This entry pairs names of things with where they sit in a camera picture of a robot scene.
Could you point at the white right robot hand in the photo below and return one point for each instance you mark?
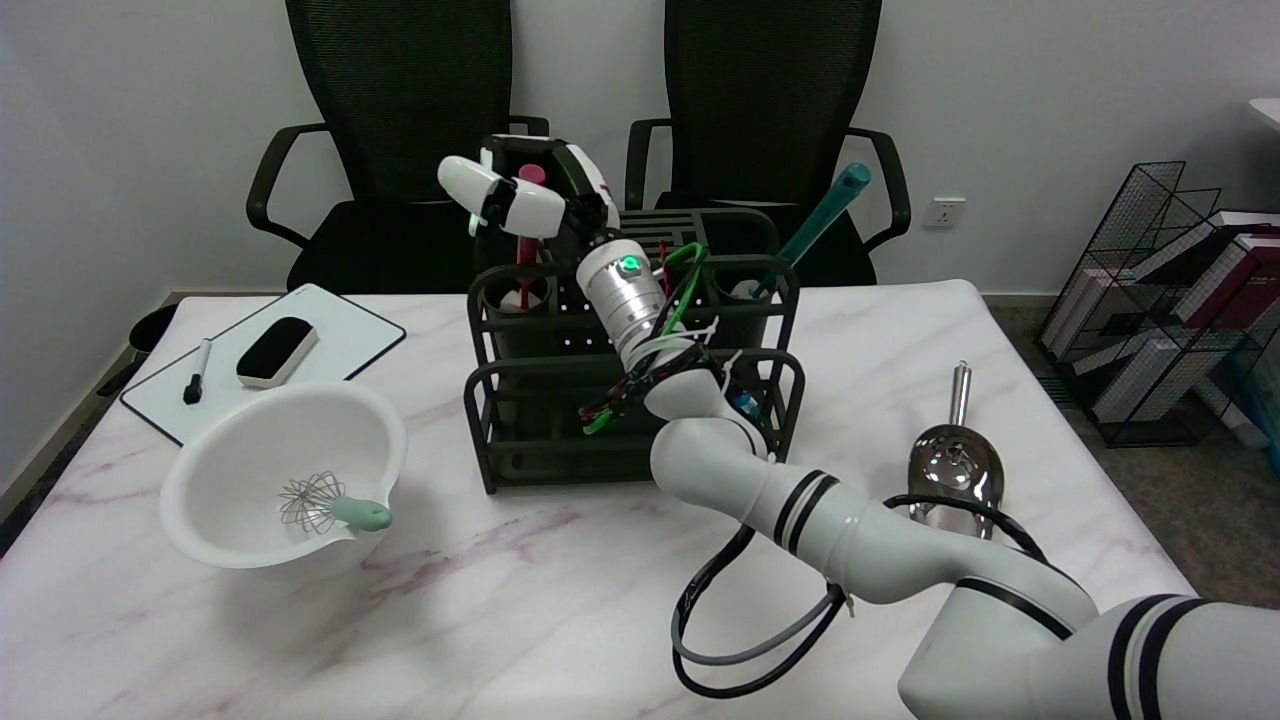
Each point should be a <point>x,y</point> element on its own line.
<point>575,190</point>

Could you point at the pink sponge bottle brush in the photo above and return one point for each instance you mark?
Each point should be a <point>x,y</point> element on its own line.
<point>527,262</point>

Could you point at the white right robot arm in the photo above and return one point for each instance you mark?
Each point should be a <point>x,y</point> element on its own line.
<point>850,530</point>

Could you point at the teal bottle brush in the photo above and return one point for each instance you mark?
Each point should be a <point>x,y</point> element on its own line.
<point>822,218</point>

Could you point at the black mesh office chair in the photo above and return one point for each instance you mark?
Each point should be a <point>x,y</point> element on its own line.
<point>770,100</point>
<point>400,90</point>

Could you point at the dark green dish rack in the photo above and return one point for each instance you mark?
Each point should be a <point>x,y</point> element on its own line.
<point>540,420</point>

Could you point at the small white whiteboard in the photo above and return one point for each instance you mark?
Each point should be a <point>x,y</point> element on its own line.
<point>340,335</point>

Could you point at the black whiteboard eraser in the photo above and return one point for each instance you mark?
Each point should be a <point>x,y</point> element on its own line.
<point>275,350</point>

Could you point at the white plastic mixing bowl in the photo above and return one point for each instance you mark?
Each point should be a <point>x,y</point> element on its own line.
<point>250,450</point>

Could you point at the black whiteboard marker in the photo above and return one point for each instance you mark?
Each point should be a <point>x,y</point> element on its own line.
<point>197,375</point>

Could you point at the shiny metal scoop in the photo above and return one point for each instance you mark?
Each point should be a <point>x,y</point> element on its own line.
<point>955,465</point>

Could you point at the white book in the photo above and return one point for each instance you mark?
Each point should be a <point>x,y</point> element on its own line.
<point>1140,375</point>

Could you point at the dark maroon book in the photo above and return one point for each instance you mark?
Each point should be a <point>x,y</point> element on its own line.
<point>1245,275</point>

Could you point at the white table corner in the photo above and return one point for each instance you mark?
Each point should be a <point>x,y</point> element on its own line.
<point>1268,110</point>

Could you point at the white wall power outlet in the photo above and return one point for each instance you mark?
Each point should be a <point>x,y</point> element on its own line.
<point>944,212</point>

